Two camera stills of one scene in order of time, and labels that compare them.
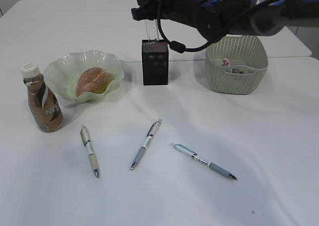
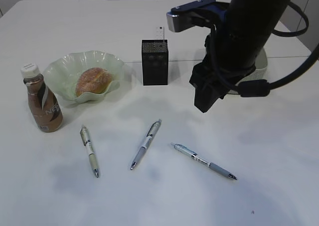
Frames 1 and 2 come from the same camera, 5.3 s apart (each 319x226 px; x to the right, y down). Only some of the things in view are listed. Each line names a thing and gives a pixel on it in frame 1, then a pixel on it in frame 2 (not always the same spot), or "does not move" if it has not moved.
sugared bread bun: x=94 y=80 does not move
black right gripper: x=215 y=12 → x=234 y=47
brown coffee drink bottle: x=45 y=106 does not move
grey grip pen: x=148 y=139 does not move
